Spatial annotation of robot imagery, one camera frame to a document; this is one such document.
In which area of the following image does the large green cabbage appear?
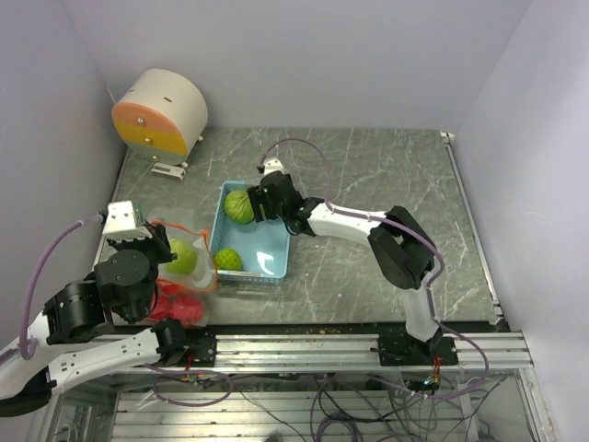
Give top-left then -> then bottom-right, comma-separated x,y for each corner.
224,190 -> 254,225
167,238 -> 198,275

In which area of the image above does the clear orange-zip bag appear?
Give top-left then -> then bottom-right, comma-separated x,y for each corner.
146,279 -> 208,329
147,207 -> 218,296

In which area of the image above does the red tomato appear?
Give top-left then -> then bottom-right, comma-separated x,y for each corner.
172,296 -> 204,328

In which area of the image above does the red pomegranate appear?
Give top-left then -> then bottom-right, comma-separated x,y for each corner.
148,295 -> 173,321

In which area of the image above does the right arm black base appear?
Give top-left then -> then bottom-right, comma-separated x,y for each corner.
371,333 -> 458,366

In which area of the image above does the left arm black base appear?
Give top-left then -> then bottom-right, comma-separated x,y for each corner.
150,318 -> 217,367

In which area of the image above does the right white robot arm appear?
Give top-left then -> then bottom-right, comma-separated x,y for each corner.
247,171 -> 445,365

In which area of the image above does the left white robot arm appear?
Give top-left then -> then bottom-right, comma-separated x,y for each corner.
1,223 -> 188,417

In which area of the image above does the light blue plastic basket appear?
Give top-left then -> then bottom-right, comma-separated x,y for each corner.
209,180 -> 291,285

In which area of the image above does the small green cabbage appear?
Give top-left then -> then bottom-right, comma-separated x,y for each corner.
214,248 -> 243,272

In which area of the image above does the white slotted plastic block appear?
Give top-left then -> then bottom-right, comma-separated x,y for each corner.
151,162 -> 186,181

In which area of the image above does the round cream drawer box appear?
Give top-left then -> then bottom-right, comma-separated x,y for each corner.
111,68 -> 209,167

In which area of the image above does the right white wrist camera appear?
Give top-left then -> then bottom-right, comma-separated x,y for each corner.
257,157 -> 284,176

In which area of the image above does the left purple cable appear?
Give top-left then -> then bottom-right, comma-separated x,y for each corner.
16,213 -> 107,361

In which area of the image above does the purple cable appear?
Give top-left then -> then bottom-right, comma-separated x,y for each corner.
260,137 -> 491,401
16,213 -> 107,361

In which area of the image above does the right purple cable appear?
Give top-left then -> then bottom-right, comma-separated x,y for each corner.
260,137 -> 491,401

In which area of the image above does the white corner bracket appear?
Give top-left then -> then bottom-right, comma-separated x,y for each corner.
440,131 -> 455,145

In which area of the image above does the aluminium frame rail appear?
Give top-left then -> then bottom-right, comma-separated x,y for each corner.
57,329 -> 530,375

